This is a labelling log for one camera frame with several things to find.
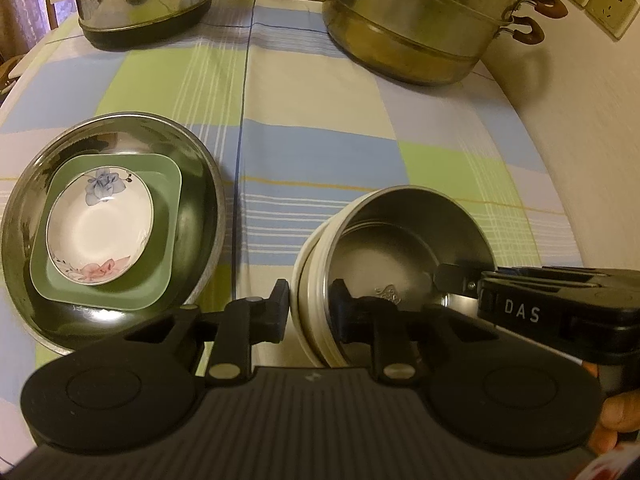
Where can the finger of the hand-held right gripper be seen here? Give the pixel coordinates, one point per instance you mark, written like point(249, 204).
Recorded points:
point(457, 280)

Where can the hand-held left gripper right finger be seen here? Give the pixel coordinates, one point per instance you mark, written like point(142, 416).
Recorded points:
point(340, 312)

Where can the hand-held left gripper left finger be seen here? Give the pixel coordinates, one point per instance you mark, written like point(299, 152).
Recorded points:
point(278, 310)

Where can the cream plastic bowl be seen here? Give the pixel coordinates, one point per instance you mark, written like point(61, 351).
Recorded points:
point(312, 310)

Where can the white ceramic bowl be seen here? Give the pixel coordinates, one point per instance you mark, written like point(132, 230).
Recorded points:
point(298, 290)

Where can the stainless steel bowl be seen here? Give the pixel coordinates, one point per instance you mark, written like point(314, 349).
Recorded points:
point(400, 240)

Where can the large stainless steel basin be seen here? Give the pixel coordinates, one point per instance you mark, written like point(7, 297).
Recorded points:
point(200, 200)

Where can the green square plate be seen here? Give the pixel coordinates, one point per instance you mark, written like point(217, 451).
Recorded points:
point(162, 240)

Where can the small floral white dish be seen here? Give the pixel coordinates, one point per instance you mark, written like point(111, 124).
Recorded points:
point(95, 230)

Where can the person's right hand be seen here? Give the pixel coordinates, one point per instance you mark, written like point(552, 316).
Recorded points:
point(622, 412)

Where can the red white package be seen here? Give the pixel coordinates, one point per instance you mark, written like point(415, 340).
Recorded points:
point(610, 465)

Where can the checked pastel tablecloth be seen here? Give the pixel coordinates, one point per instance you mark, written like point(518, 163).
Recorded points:
point(325, 110)

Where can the stainless steel steamer pot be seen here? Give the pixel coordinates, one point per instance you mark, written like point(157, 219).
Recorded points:
point(415, 25)

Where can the stainless steel kettle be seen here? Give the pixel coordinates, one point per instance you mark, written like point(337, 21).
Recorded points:
point(140, 5)

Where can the white wooden chair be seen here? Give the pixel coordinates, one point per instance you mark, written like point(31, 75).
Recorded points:
point(17, 71)

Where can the purple lace curtain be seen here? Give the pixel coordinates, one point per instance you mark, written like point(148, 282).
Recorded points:
point(25, 0)

